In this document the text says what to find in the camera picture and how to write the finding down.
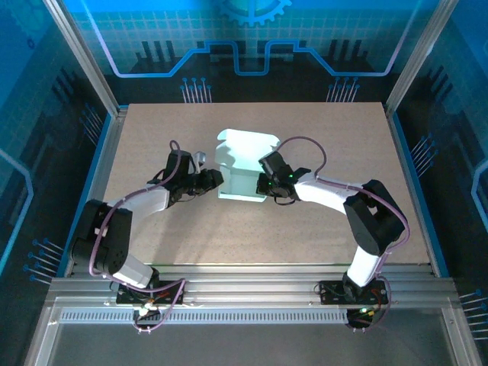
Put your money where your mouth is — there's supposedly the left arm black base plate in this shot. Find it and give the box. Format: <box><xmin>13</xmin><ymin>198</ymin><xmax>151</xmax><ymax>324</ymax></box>
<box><xmin>115</xmin><ymin>280</ymin><xmax>187</xmax><ymax>306</ymax></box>

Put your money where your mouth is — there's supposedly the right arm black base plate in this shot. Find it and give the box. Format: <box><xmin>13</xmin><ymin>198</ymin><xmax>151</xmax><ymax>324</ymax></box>
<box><xmin>317</xmin><ymin>279</ymin><xmax>390</xmax><ymax>306</ymax></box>

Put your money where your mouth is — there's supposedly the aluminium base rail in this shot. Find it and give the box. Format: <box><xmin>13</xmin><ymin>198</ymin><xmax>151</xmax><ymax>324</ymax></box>
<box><xmin>45</xmin><ymin>262</ymin><xmax>457</xmax><ymax>306</ymax></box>

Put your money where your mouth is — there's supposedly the light blue cloth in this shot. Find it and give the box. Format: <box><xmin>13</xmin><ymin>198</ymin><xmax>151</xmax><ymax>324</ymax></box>
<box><xmin>213</xmin><ymin>128</ymin><xmax>282</xmax><ymax>204</ymax></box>

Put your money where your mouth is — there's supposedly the aluminium frame post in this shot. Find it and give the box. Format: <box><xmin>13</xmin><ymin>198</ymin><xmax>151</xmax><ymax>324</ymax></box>
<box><xmin>384</xmin><ymin>0</ymin><xmax>461</xmax><ymax>115</ymax></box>
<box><xmin>42</xmin><ymin>0</ymin><xmax>129</xmax><ymax>117</ymax></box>

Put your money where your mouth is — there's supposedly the black base connector module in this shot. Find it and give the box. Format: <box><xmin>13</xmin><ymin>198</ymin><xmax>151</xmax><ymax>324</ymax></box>
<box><xmin>133</xmin><ymin>303</ymin><xmax>162</xmax><ymax>325</ymax></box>
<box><xmin>345</xmin><ymin>307</ymin><xmax>377</xmax><ymax>332</ymax></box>

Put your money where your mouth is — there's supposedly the slotted grey cable duct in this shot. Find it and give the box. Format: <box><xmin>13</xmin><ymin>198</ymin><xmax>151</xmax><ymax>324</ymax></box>
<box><xmin>59</xmin><ymin>310</ymin><xmax>354</xmax><ymax>326</ymax></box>

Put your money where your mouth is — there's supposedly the aluminium table side rail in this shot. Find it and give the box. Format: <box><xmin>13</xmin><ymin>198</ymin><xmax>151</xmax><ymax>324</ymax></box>
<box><xmin>384</xmin><ymin>106</ymin><xmax>439</xmax><ymax>278</ymax></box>
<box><xmin>64</xmin><ymin>106</ymin><xmax>129</xmax><ymax>278</ymax></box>

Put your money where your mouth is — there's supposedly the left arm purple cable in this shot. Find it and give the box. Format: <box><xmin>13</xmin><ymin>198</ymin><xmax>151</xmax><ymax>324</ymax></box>
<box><xmin>88</xmin><ymin>140</ymin><xmax>188</xmax><ymax>335</ymax></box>

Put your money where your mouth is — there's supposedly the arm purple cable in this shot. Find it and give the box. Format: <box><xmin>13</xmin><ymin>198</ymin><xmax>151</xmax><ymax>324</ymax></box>
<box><xmin>278</xmin><ymin>136</ymin><xmax>411</xmax><ymax>331</ymax></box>
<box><xmin>88</xmin><ymin>140</ymin><xmax>188</xmax><ymax>335</ymax></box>

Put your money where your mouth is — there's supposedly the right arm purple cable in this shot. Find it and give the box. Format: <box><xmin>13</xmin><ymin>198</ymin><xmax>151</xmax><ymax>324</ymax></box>
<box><xmin>278</xmin><ymin>136</ymin><xmax>411</xmax><ymax>331</ymax></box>

